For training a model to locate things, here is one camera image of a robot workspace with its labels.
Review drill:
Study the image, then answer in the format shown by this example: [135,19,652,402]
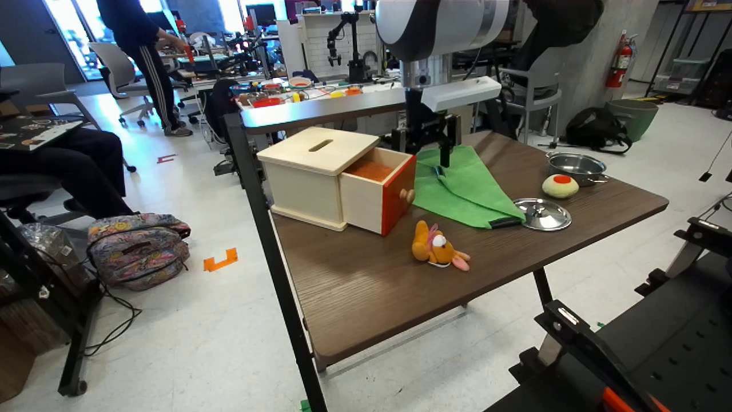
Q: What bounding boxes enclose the black table frame leg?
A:
[224,115,327,412]

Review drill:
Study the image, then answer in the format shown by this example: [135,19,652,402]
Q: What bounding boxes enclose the wooden box with slot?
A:
[257,126,377,231]

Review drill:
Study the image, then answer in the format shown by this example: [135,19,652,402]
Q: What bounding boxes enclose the orange plush toy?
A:
[412,221,472,270]

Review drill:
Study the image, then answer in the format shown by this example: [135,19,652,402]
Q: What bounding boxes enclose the black backpack on floor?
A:
[565,108,632,154]

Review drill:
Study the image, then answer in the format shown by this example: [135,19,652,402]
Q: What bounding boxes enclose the grey chair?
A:
[499,67,562,150]

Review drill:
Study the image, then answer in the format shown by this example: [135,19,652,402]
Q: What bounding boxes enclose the red fire extinguisher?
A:
[603,33,634,90]

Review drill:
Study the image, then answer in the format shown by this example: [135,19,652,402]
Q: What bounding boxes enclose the floral backpack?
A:
[88,212,189,290]

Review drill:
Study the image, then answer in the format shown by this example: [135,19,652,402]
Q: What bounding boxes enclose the seated person in black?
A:
[0,128,133,221]

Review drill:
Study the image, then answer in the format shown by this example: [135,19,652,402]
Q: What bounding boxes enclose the grey background workbench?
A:
[227,87,406,144]

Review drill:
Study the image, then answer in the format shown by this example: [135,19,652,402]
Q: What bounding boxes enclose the standing person in dark clothes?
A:
[96,0,189,137]

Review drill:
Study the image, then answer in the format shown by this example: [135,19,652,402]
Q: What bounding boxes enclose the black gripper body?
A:
[406,90,458,152]

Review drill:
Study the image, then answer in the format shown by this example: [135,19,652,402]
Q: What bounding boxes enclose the orange bracket on floor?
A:
[203,248,239,272]

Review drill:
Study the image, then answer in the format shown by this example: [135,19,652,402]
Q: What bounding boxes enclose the black robot arm in background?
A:
[327,11,380,83]

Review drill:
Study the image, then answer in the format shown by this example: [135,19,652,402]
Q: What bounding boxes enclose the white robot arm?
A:
[376,0,510,171]

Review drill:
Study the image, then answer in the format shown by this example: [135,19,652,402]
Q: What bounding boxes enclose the silver metal lid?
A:
[518,196,571,233]

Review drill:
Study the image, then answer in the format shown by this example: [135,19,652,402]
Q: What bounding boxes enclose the silver metal bowl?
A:
[550,154,607,185]

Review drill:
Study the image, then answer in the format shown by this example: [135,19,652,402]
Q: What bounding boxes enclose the orange fronted wooden drawer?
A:
[342,147,416,235]

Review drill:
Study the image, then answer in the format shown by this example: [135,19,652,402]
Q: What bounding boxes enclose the green towel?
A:
[414,147,527,230]

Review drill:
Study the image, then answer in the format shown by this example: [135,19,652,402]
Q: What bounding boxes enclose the black equipment cart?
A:
[485,196,732,412]

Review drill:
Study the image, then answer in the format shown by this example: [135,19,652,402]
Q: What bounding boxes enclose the cream and red plush ball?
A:
[543,174,579,200]

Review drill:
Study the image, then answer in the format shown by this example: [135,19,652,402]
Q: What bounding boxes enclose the green bin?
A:
[607,99,658,142]

